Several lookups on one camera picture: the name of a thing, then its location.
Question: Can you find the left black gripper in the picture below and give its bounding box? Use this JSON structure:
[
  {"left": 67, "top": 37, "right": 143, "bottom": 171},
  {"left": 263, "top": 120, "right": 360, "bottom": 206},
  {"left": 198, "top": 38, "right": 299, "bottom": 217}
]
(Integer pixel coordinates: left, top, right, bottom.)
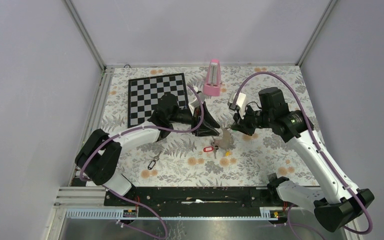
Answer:
[{"left": 168, "top": 101, "right": 221, "bottom": 137}]

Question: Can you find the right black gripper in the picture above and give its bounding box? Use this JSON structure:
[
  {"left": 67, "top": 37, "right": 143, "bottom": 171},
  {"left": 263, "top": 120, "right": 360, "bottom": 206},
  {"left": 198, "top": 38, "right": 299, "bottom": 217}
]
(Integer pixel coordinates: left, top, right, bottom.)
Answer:
[{"left": 231, "top": 103, "right": 274, "bottom": 137}]

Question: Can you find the keyring with coloured key tags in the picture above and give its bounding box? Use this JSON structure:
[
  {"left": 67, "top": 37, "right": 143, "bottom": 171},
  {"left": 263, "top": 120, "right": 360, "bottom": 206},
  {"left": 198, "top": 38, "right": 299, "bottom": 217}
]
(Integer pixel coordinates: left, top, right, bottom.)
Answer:
[{"left": 203, "top": 127, "right": 235, "bottom": 159}]

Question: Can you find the black carabiner key clip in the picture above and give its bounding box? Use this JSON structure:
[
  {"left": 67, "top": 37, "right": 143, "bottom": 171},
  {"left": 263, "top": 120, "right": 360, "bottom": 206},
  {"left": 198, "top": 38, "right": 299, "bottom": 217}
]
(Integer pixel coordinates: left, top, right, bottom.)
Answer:
[{"left": 147, "top": 152, "right": 161, "bottom": 171}]

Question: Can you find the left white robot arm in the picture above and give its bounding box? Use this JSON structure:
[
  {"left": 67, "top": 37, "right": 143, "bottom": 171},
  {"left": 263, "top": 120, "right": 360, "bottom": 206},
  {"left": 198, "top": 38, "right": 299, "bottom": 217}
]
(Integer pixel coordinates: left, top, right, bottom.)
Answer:
[{"left": 74, "top": 92, "right": 221, "bottom": 206}]

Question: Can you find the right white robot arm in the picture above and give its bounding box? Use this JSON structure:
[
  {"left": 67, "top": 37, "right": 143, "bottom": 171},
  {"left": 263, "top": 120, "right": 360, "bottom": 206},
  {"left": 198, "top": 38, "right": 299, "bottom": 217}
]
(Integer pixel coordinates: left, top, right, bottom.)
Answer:
[{"left": 228, "top": 87, "right": 375, "bottom": 232}]

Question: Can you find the floral table mat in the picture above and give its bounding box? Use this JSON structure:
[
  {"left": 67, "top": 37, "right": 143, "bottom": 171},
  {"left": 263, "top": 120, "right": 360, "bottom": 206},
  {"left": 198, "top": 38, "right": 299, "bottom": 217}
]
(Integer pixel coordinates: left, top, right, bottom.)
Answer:
[{"left": 101, "top": 66, "right": 319, "bottom": 187}]

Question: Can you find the pink metronome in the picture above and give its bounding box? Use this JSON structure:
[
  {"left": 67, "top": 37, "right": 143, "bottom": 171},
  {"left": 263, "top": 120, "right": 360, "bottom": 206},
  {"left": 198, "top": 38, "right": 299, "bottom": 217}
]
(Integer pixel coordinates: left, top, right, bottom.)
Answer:
[{"left": 202, "top": 58, "right": 221, "bottom": 97}]

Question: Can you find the black white chessboard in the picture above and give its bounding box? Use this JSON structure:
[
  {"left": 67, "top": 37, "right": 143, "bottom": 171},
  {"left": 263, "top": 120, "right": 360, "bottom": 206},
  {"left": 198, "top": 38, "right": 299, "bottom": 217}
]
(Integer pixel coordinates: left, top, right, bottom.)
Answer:
[{"left": 127, "top": 73, "right": 189, "bottom": 128}]

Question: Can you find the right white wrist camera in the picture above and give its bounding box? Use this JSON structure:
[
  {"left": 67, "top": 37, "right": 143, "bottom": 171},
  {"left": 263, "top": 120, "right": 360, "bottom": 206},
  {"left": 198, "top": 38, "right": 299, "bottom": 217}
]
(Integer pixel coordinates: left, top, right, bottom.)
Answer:
[{"left": 227, "top": 92, "right": 247, "bottom": 119}]

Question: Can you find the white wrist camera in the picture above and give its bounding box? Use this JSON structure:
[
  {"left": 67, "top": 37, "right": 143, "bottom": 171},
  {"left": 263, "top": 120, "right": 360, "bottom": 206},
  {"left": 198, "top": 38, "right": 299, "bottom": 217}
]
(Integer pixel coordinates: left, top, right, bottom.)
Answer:
[
  {"left": 227, "top": 92, "right": 247, "bottom": 119},
  {"left": 188, "top": 86, "right": 206, "bottom": 115}
]

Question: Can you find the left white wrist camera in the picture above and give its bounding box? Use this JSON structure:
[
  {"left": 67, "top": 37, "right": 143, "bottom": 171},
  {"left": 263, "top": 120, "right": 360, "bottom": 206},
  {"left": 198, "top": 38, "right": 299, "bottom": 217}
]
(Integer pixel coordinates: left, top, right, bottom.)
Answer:
[{"left": 188, "top": 86, "right": 206, "bottom": 115}]

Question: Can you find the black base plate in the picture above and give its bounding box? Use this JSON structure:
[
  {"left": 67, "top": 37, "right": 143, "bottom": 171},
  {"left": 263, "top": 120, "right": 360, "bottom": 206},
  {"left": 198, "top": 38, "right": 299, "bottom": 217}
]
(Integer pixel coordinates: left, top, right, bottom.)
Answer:
[{"left": 104, "top": 186, "right": 290, "bottom": 212}]

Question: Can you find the grey slotted cable duct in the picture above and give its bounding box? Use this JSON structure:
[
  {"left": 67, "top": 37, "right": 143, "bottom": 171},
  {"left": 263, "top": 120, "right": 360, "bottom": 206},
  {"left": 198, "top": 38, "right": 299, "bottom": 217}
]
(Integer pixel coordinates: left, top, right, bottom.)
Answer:
[{"left": 65, "top": 205, "right": 278, "bottom": 221}]

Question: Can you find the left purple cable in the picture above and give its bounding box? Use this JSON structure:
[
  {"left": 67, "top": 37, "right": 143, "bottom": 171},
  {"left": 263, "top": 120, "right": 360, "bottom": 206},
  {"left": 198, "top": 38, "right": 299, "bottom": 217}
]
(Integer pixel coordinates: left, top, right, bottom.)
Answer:
[{"left": 79, "top": 84, "right": 205, "bottom": 240}]

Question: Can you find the purple cable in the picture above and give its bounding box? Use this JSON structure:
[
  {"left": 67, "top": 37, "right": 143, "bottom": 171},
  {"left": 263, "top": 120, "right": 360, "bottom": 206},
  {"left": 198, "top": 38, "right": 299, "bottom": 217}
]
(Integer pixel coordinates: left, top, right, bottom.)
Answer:
[
  {"left": 231, "top": 71, "right": 374, "bottom": 240},
  {"left": 79, "top": 84, "right": 205, "bottom": 240}
]

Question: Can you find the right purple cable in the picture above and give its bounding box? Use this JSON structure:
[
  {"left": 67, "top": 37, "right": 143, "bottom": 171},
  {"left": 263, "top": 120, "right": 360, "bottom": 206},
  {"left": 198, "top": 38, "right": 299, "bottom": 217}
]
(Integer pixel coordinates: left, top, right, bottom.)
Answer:
[{"left": 231, "top": 71, "right": 374, "bottom": 240}]

